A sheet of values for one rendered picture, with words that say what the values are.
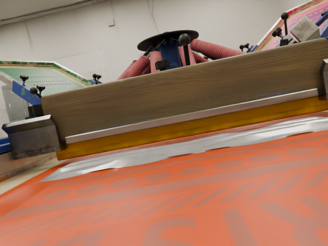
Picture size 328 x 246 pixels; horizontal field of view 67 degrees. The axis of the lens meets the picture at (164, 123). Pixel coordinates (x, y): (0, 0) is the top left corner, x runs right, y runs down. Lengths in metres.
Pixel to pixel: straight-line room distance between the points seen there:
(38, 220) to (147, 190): 0.07
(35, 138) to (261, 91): 0.32
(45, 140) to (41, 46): 4.86
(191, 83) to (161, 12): 4.43
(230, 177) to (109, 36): 4.67
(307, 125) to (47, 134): 0.33
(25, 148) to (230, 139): 0.28
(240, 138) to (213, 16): 4.53
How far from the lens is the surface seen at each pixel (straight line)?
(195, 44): 1.08
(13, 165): 0.42
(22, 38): 5.43
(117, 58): 4.69
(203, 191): 0.16
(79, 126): 0.38
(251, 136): 0.29
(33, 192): 0.28
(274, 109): 0.39
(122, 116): 0.36
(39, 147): 0.40
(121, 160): 0.28
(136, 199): 0.17
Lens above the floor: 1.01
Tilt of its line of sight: 4 degrees down
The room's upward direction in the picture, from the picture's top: 11 degrees counter-clockwise
